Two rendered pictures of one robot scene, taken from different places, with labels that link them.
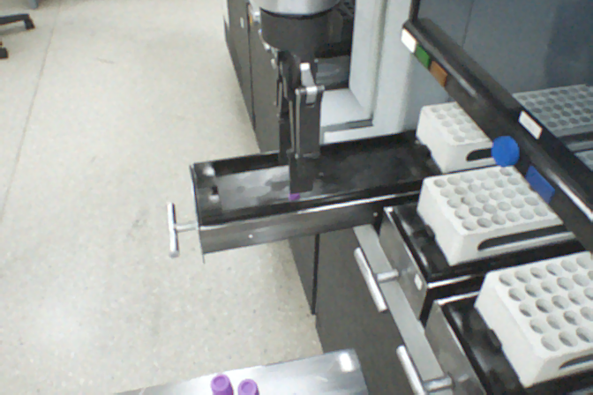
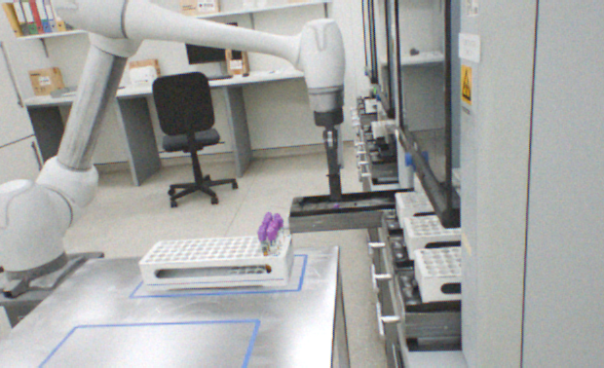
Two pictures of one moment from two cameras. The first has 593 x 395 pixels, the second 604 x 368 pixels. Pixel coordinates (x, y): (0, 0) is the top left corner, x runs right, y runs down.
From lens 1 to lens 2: 71 cm
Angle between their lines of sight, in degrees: 28
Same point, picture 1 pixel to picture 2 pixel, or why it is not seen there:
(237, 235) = (307, 224)
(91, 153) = not seen: hidden behind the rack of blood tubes
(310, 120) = (331, 155)
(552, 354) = (416, 236)
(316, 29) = (332, 117)
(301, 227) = (339, 223)
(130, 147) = not seen: hidden behind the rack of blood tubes
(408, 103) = (410, 172)
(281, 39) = (320, 121)
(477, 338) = (397, 246)
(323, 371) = (320, 249)
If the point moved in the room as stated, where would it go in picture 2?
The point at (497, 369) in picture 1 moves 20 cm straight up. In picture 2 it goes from (400, 254) to (396, 163)
